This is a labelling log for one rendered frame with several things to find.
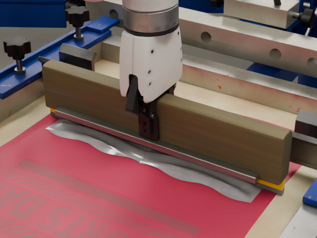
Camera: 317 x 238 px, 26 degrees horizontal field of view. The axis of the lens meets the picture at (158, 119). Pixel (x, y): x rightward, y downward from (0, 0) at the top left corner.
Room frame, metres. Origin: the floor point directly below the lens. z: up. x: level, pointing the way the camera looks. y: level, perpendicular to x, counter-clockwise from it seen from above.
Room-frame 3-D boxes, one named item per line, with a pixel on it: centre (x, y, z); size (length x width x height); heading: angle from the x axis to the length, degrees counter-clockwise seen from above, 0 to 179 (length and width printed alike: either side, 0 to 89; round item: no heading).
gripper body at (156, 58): (0.87, 0.01, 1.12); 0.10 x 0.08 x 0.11; 148
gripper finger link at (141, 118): (0.84, 0.02, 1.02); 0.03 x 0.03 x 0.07; 58
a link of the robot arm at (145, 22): (0.87, 0.01, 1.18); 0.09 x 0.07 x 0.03; 148
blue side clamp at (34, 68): (1.10, 0.19, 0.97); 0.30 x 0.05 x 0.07; 148
